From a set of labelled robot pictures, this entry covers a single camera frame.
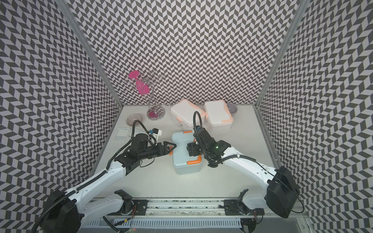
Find silver wire stand pink ornaments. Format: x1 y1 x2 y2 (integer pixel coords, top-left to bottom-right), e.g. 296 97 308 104
128 70 166 121

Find small clear glass bowl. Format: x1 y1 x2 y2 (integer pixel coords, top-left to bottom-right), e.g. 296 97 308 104
126 114 143 126

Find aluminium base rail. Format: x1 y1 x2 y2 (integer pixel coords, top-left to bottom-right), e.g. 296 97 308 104
87 197 309 219

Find blue first aid kit box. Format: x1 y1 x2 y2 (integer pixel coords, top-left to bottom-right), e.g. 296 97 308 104
170 131 202 175

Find white first aid box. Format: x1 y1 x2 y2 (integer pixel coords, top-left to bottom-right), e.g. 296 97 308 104
204 100 234 136
171 99 206 131

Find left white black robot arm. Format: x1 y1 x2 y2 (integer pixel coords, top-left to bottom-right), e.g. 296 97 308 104
31 126 177 233

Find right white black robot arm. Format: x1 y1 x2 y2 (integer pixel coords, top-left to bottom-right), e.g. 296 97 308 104
186 111 301 218

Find small grey round bowl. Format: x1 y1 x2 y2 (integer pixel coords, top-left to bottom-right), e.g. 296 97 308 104
227 103 238 116

